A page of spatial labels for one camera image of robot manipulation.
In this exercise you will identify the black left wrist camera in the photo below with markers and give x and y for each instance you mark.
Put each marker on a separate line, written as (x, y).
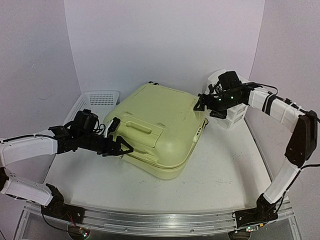
(85, 121)

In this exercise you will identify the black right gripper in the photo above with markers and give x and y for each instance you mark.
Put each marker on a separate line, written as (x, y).
(206, 103)

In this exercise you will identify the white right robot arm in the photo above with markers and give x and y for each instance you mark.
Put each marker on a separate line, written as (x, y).
(301, 126)

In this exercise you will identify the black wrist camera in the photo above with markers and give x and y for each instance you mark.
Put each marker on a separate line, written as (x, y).
(85, 121)
(229, 80)

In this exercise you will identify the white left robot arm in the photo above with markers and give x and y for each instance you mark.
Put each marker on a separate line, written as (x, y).
(23, 160)

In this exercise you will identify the white plastic drawer organizer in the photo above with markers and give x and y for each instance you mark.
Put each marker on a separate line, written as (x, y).
(236, 114)

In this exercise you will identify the pale green hard-shell suitcase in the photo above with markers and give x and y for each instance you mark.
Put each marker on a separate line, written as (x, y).
(161, 125)

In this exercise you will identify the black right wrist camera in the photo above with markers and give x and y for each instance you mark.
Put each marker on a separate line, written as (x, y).
(229, 80)

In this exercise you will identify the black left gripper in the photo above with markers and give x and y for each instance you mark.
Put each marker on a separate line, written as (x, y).
(108, 151)

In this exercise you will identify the white perforated plastic basket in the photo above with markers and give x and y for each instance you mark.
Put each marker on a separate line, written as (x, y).
(100, 102)

